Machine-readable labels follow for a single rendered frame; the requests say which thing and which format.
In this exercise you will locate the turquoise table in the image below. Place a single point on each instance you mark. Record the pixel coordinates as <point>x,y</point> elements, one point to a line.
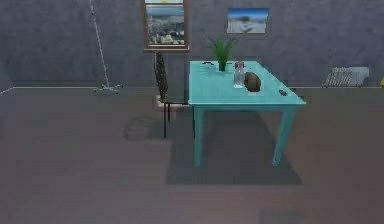
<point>220,90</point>

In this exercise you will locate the black chair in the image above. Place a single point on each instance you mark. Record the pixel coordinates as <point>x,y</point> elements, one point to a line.
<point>161,78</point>

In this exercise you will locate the small black flat object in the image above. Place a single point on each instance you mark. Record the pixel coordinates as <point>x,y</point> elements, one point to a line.
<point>207,63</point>

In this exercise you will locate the clear bottle with red cap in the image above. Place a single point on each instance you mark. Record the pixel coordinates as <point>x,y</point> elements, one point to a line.
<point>238,76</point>

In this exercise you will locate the green house plant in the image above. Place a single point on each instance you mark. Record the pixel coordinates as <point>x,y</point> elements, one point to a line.
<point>222,53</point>

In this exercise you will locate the brown round loaf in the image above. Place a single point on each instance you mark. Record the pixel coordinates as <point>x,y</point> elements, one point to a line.
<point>252,82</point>

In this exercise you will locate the brown framed window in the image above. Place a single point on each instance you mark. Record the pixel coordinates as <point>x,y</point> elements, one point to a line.
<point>165,25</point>

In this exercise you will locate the framed beach picture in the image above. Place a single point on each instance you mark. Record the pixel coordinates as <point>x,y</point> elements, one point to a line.
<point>247,20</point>

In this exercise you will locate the thin grey floor lamp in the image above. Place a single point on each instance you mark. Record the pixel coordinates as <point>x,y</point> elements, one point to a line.
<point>101,50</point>

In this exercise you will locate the yellow object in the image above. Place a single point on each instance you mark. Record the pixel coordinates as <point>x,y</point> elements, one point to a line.
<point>382,81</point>

